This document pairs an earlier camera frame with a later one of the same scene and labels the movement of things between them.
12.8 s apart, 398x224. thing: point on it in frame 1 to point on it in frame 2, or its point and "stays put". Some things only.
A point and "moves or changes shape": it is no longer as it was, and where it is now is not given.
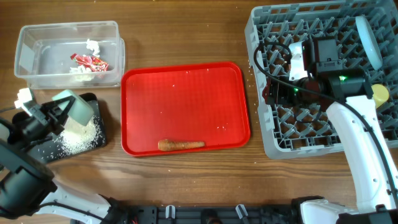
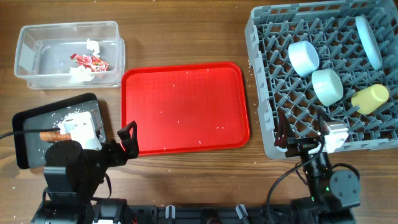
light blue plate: x=369 y=43 stays put
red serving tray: x=203 y=102 stays put
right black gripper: x=276 y=86 to x=300 y=145
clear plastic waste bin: x=70 y=55 stays put
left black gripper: x=40 y=115 to x=120 y=157
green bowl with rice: x=81 y=110 moves or changes shape
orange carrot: x=167 y=145 to x=54 y=136
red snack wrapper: x=93 y=63 stays put
